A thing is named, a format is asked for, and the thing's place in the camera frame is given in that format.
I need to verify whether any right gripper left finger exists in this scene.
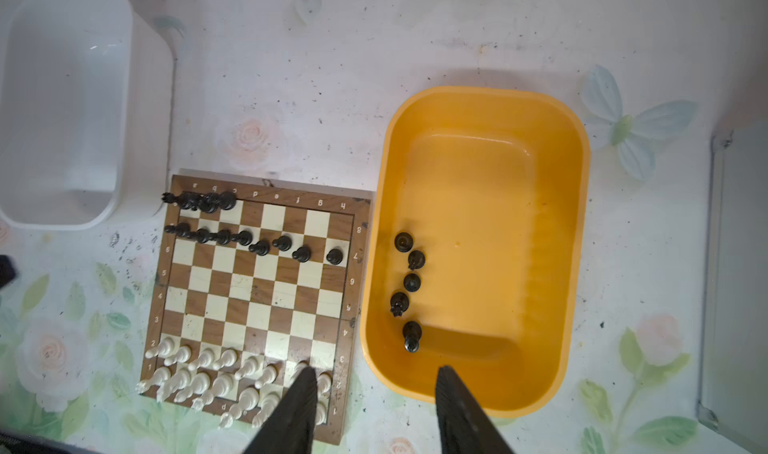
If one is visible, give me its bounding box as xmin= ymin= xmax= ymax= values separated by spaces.
xmin=242 ymin=367 xmax=318 ymax=454

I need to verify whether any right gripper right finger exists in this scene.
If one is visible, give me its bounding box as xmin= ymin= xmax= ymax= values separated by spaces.
xmin=435 ymin=366 xmax=514 ymax=454

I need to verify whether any wooden chess board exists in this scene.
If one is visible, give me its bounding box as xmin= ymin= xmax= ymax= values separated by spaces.
xmin=139 ymin=175 xmax=373 ymax=445

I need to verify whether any yellow plastic bin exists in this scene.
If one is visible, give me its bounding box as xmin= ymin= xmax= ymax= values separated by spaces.
xmin=359 ymin=87 xmax=590 ymax=418

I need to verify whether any silver metal case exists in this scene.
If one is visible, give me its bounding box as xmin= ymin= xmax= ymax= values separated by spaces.
xmin=697 ymin=121 xmax=767 ymax=453

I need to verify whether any white plastic bin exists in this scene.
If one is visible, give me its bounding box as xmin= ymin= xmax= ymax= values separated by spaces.
xmin=1 ymin=0 xmax=174 ymax=231

